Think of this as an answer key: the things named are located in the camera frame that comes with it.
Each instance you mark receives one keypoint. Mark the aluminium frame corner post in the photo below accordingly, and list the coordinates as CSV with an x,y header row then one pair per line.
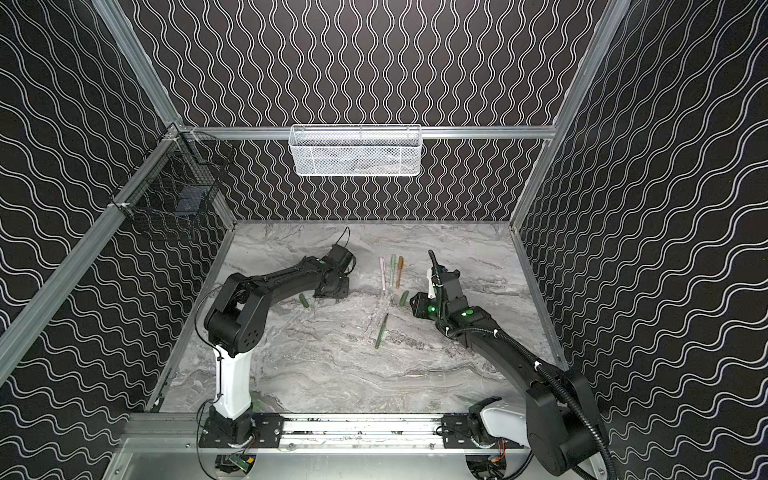
x,y
121,29

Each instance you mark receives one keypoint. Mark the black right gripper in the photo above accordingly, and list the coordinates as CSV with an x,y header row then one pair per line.
x,y
424,309

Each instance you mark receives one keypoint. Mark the aluminium right corner post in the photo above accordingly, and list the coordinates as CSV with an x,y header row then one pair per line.
x,y
604,32

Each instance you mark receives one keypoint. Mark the white wire mesh basket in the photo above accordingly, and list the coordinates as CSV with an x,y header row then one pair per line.
x,y
356,150

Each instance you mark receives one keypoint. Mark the black wire mesh basket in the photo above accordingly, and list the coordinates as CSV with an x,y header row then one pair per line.
x,y
177,197

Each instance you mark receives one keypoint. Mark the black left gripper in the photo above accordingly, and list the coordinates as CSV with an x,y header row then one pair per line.
x,y
335,285

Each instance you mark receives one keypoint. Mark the light green pen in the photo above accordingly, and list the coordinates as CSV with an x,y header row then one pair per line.
x,y
392,270

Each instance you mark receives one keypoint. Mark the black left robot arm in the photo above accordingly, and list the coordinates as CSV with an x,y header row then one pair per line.
x,y
236,323

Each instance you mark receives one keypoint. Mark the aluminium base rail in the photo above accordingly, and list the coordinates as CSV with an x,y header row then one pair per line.
x,y
311,433

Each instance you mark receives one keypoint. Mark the green uncapped pen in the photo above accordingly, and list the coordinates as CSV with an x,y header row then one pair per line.
x,y
381,332

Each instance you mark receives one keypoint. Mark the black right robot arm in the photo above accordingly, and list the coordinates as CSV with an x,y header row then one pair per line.
x,y
563,424

